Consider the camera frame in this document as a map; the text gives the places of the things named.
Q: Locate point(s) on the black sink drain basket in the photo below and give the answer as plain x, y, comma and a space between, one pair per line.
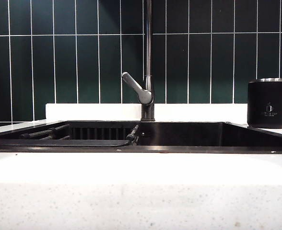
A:
95, 134

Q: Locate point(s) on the black steel-rimmed mug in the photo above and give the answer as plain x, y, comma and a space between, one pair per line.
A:
265, 103

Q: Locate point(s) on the tall chrome faucet spout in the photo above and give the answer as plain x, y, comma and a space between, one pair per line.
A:
148, 36

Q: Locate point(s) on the black kitchen sink basin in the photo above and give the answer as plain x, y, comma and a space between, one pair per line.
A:
191, 134

